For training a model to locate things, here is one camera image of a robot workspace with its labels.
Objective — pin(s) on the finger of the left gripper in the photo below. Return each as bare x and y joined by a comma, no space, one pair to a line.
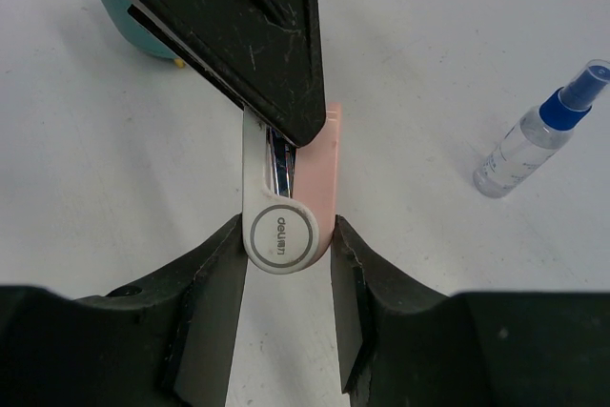
264,55

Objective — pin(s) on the teal round desk organizer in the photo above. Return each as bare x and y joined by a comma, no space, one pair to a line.
134,33

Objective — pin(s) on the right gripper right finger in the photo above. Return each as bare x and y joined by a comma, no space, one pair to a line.
401,343

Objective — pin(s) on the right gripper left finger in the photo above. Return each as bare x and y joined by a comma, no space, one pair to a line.
165,339

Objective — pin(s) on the blue cap spray bottle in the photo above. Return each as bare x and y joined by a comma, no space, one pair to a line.
541,132

